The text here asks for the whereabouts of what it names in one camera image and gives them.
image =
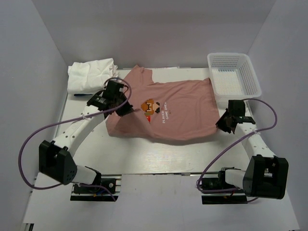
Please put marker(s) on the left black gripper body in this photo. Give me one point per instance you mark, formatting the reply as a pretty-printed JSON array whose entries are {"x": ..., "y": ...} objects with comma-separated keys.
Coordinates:
[{"x": 120, "y": 100}]

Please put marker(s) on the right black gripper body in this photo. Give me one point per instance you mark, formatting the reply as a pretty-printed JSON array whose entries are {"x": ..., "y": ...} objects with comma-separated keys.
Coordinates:
[{"x": 230, "y": 114}]

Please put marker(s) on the white t-shirt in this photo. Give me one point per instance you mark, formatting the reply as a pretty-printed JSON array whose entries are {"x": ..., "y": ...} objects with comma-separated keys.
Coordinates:
[{"x": 89, "y": 77}]

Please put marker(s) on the pink printed t-shirt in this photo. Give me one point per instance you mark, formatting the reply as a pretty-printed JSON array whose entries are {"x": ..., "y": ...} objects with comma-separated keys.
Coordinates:
[{"x": 172, "y": 111}]

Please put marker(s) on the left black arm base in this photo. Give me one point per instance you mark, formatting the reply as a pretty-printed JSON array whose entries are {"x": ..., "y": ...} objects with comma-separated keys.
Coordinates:
[{"x": 107, "y": 190}]

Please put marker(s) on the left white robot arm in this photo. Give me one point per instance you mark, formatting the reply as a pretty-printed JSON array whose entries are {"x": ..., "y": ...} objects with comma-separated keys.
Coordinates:
[{"x": 56, "y": 157}]

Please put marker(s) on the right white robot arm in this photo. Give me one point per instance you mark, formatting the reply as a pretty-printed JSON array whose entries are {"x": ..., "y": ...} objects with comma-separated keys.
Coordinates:
[{"x": 266, "y": 173}]

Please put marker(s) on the white plastic mesh basket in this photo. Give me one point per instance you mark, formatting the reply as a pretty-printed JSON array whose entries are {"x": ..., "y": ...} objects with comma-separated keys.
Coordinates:
[{"x": 232, "y": 76}]

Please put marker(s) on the blue folded t-shirt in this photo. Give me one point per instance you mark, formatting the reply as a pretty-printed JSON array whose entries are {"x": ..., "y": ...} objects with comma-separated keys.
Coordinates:
[{"x": 81, "y": 94}]

